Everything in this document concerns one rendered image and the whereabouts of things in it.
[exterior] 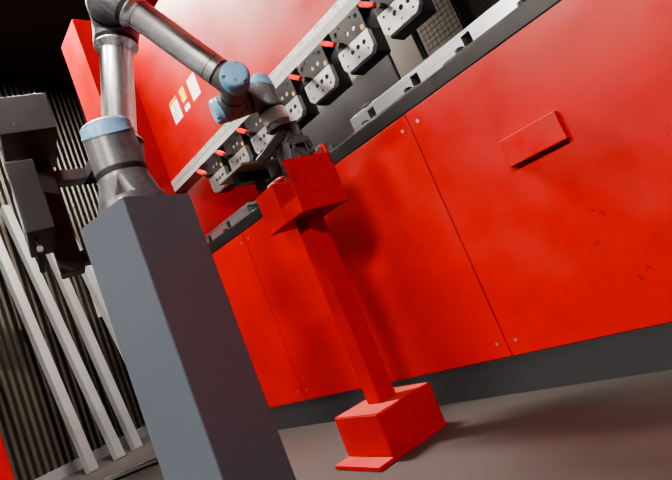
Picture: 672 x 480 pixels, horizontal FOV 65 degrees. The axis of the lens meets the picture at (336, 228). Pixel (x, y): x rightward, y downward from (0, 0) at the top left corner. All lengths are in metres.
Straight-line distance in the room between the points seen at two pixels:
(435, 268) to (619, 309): 0.49
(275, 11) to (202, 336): 1.34
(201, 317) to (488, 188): 0.78
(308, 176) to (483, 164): 0.46
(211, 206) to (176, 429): 1.90
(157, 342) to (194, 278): 0.15
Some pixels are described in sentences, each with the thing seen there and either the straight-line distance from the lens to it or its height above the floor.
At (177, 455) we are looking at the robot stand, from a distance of 1.21.
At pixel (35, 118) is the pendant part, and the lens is 3.04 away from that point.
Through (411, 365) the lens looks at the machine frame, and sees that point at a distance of 1.73.
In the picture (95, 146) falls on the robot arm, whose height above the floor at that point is 0.93.
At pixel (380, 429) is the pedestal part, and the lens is 1.38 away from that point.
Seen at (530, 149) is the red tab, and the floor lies 0.57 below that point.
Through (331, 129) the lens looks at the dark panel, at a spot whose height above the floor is 1.21.
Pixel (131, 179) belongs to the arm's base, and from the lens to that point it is 1.24.
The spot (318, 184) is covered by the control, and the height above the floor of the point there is 0.72.
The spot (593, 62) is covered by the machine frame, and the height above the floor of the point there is 0.67.
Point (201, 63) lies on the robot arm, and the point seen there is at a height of 1.08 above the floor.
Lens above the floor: 0.40
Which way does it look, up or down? 8 degrees up
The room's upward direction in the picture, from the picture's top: 22 degrees counter-clockwise
